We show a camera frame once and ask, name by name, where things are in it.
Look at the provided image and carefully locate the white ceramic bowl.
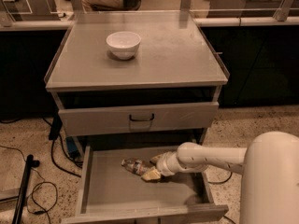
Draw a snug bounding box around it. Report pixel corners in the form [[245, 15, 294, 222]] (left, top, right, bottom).
[[107, 31, 141, 60]]

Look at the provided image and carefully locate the black metal stand bar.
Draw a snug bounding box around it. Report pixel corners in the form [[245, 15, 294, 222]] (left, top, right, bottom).
[[12, 154, 39, 224]]

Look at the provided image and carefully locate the grey top drawer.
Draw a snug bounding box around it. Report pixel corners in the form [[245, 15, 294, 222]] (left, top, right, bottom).
[[59, 102, 219, 136]]

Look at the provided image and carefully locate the grey drawer cabinet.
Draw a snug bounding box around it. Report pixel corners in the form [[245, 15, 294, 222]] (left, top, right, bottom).
[[45, 11, 228, 142]]

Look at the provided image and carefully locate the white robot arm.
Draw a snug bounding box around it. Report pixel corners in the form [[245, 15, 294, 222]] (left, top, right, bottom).
[[142, 132, 299, 224]]

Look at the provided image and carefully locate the blue box under cabinet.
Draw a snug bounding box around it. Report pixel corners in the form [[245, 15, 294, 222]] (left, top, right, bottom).
[[65, 137, 79, 157]]

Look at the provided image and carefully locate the white barrier rail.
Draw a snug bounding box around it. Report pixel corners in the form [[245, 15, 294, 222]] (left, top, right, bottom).
[[0, 17, 299, 31]]

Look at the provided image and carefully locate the black cable left floor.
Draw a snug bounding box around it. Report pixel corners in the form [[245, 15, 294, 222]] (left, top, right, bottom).
[[0, 117, 84, 224]]

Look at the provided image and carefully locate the black cable floor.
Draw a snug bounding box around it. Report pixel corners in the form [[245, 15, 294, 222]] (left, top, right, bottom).
[[207, 171, 234, 186], [0, 117, 84, 224]]

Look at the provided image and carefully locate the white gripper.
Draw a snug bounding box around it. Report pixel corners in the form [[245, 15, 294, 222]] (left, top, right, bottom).
[[141, 152, 182, 181]]

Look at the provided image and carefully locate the grey background desk left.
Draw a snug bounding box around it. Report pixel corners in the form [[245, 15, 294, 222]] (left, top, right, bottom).
[[1, 0, 59, 21]]

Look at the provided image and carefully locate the grey background desk right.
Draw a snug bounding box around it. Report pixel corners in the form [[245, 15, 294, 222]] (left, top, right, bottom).
[[207, 0, 299, 19]]

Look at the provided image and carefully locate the grey background desk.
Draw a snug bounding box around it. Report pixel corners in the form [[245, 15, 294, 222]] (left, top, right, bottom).
[[207, 0, 299, 19], [1, 0, 59, 21]]

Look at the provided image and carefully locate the black drawer handle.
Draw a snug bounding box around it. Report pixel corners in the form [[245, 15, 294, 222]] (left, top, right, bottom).
[[129, 113, 155, 122]]

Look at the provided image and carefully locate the clear plastic water bottle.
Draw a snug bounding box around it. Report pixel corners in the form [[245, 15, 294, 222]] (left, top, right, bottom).
[[121, 158, 151, 175]]

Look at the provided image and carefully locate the grey open middle drawer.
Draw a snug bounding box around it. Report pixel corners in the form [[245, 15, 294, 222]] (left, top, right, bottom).
[[62, 144, 228, 224]]

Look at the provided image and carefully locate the black cable right floor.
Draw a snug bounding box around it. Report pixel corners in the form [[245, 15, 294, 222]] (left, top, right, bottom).
[[207, 171, 234, 186]]

